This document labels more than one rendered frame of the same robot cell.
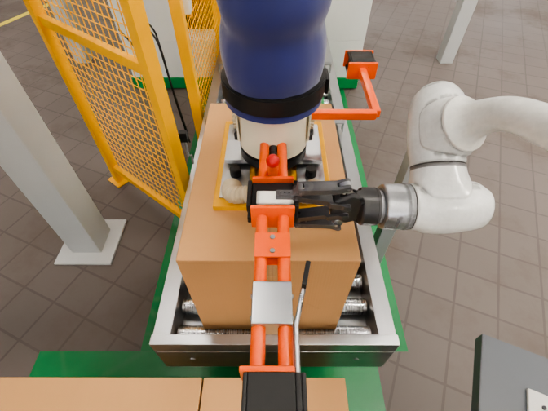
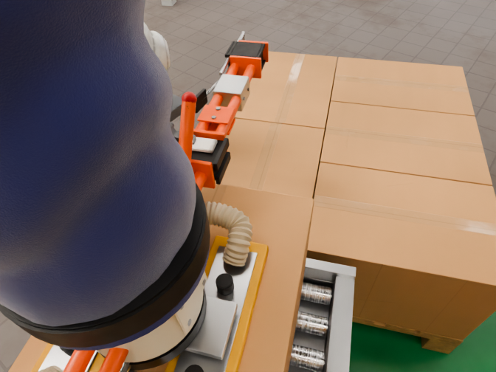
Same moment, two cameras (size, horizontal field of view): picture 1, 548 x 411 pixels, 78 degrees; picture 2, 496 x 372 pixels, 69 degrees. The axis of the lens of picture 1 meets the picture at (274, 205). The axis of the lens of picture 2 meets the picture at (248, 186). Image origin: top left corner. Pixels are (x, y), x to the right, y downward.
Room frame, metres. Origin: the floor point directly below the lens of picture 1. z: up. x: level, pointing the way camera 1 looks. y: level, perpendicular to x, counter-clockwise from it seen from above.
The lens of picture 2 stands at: (0.86, 0.22, 1.51)
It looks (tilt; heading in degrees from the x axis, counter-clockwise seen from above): 48 degrees down; 197
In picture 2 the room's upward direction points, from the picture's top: 4 degrees counter-clockwise
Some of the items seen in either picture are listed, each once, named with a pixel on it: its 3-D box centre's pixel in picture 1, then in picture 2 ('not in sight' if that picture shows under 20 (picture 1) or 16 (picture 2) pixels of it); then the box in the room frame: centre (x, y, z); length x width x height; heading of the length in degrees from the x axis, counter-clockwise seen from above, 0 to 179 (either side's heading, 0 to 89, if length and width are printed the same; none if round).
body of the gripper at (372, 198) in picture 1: (354, 205); not in sight; (0.43, -0.16, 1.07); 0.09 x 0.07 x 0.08; 90
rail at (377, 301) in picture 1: (336, 122); not in sight; (1.50, -0.33, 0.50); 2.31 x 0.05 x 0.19; 0
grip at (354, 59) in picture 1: (360, 64); not in sight; (0.99, -0.26, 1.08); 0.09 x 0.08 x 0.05; 90
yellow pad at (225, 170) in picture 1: (237, 156); (212, 330); (0.69, 0.10, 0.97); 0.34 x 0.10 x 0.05; 0
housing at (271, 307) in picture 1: (271, 307); (232, 92); (0.22, 0.00, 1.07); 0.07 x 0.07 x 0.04; 0
